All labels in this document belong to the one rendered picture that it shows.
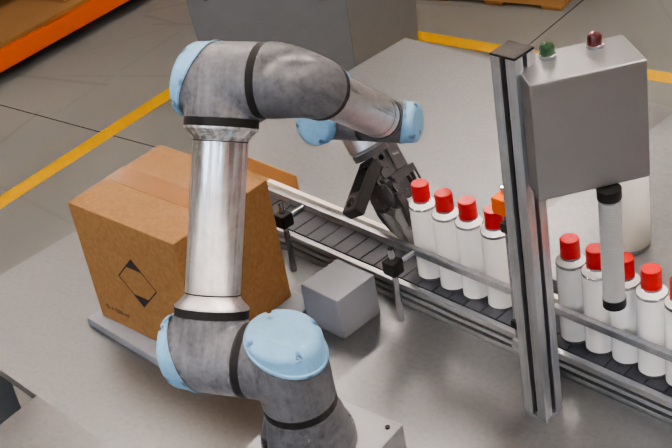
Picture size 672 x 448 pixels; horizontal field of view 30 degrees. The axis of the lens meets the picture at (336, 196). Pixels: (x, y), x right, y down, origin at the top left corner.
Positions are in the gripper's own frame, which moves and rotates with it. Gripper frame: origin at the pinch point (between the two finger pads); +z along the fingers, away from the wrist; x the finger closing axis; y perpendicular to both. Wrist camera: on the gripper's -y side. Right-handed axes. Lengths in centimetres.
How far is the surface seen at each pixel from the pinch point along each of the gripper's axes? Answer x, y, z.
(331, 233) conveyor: 22.9, 0.0, -6.8
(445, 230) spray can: -14.0, -1.8, -1.7
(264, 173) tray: 56, 13, -22
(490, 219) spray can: -25.5, -0.8, -1.2
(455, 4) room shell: 232, 250, -26
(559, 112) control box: -67, -15, -18
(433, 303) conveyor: -3.4, -4.5, 10.7
